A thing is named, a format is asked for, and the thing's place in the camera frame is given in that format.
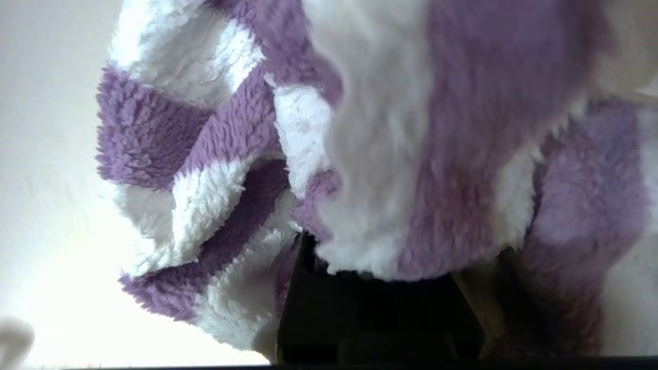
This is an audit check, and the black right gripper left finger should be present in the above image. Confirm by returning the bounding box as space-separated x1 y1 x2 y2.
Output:
277 232 377 364

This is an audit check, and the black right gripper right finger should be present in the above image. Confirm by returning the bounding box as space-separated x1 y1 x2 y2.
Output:
375 272 485 364

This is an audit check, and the purple white striped towel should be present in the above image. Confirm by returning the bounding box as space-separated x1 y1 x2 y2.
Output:
95 0 658 360

